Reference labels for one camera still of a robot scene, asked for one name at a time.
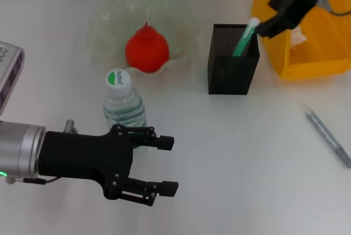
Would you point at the red-orange toy orange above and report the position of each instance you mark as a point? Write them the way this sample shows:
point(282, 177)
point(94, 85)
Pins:
point(146, 51)

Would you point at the yellow plastic bin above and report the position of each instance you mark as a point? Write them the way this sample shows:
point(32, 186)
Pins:
point(315, 40)

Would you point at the black mesh pen holder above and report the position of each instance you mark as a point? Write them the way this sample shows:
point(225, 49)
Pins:
point(230, 76)

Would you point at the clear water bottle green label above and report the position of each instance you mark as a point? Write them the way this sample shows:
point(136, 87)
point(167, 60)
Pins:
point(123, 106)

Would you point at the white paper ball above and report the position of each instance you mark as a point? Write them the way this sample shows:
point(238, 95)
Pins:
point(299, 37)

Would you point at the grey marker pen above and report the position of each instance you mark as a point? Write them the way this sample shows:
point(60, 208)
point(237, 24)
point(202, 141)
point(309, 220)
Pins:
point(323, 131)

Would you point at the silver metal connector stub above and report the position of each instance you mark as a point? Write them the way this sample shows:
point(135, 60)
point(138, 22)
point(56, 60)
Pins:
point(70, 126)

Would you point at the pale green glass fruit plate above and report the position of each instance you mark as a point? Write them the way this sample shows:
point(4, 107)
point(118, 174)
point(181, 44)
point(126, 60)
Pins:
point(109, 35)

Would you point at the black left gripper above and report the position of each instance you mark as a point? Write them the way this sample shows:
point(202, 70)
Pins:
point(82, 155)

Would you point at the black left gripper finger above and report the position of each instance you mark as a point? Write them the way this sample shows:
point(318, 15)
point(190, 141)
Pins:
point(168, 189)

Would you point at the green pen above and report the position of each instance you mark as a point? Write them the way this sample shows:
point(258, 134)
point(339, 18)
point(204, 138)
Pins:
point(244, 40)

